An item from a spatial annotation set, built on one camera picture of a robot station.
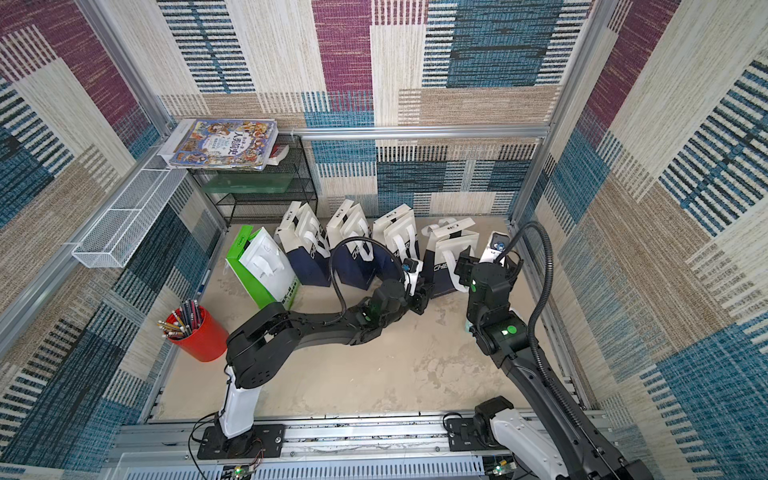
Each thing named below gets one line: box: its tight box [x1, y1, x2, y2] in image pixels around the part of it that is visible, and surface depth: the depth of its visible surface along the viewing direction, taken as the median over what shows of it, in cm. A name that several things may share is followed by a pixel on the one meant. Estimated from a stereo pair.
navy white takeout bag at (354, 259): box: [326, 199, 376, 291], surface depth 89 cm
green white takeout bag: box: [225, 225, 301, 309], surface depth 83 cm
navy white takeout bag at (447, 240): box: [421, 217, 480, 299], surface depth 83 cm
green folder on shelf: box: [202, 173, 294, 194], surface depth 101 cm
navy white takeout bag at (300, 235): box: [274, 201, 331, 286], surface depth 89 cm
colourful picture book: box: [169, 118, 279, 171], surface depth 81 cm
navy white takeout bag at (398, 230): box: [373, 204, 420, 283], surface depth 87 cm
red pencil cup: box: [164, 304, 229, 362], surface depth 82 cm
